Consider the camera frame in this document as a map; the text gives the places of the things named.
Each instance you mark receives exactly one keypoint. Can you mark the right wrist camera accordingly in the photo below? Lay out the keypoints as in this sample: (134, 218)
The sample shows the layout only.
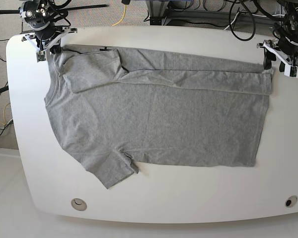
(41, 56)

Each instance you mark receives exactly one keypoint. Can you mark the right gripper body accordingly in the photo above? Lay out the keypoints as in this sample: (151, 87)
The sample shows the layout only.
(48, 37)

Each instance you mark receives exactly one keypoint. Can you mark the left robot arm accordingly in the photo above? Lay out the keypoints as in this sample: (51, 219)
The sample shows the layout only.
(286, 26)

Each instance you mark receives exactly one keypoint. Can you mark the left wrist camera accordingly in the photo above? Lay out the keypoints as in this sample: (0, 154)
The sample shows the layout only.
(291, 71)

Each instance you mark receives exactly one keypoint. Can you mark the right table grommet hole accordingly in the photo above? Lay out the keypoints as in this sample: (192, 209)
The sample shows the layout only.
(291, 201)

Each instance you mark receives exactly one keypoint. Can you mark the black tripod stand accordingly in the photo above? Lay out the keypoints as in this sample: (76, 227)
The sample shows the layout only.
(5, 11)

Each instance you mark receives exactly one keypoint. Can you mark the table grommet hole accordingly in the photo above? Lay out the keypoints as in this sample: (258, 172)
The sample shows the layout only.
(291, 201)
(78, 204)

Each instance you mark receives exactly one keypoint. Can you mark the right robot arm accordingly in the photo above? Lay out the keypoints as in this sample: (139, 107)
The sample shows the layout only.
(49, 24)

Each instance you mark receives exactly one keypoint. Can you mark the grey aluminium frame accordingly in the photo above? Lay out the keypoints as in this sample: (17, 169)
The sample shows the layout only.
(167, 12)

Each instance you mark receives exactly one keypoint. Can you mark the grey T-shirt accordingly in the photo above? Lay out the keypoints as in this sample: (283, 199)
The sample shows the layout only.
(110, 109)

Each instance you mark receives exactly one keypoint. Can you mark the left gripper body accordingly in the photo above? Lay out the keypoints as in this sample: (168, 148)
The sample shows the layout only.
(285, 48)

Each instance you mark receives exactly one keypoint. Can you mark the left table grommet hole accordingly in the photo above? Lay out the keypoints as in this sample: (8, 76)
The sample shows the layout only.
(78, 204)

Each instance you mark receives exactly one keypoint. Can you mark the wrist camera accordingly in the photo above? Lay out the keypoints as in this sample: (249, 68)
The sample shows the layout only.
(291, 71)
(41, 56)

